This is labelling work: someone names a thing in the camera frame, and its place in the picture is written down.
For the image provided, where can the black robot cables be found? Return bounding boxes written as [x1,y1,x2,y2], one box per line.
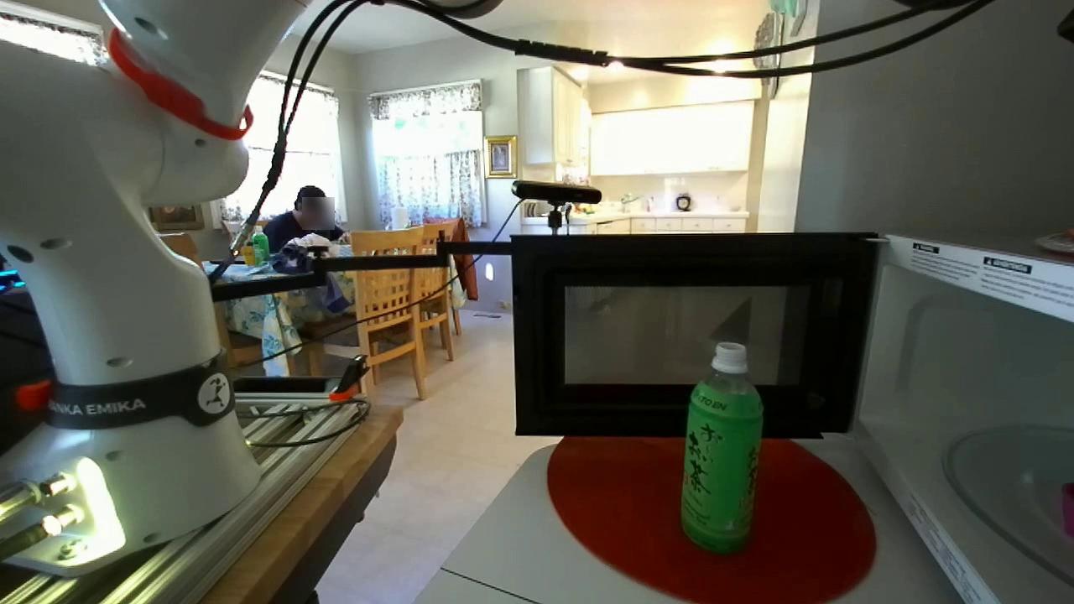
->
[227,0,1074,254]

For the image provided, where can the red black cable clip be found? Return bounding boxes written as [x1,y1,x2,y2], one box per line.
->
[324,351,377,409]

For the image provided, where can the large wooden dining chair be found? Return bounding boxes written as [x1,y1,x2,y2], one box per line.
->
[346,224,437,404]

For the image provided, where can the seated person in cap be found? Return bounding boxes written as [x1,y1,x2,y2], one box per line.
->
[258,182,351,254]

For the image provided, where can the red round mat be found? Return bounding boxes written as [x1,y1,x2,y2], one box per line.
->
[542,433,878,604]

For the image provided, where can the small framed picture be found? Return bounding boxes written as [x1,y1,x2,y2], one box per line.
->
[482,130,523,182]

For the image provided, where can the narrow wooden dining chair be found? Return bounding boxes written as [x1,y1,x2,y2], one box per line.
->
[417,218,471,366]

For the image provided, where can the cluttered dining table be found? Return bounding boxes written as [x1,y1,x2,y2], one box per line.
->
[203,254,361,379]

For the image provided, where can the black bar camera on stand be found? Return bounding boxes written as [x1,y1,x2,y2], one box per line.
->
[511,179,608,237]

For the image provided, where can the wooden work table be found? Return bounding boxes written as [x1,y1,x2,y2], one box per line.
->
[199,398,406,604]

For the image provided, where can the aluminium rail base plate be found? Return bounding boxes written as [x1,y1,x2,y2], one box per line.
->
[0,398,377,604]

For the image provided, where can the glass microwave turntable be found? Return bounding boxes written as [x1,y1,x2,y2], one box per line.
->
[942,422,1074,586]

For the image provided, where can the white kitchen wall cabinets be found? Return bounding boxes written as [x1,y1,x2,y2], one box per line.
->
[512,65,759,188]

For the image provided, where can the small green bottle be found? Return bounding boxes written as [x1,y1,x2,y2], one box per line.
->
[245,224,276,273]

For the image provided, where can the green tea bottle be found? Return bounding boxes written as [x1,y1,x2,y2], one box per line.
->
[678,338,770,561]

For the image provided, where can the white microwave body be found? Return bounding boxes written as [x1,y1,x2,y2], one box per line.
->
[853,230,1074,604]

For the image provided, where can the patterned window curtain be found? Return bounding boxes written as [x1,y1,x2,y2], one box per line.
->
[369,76,489,236]

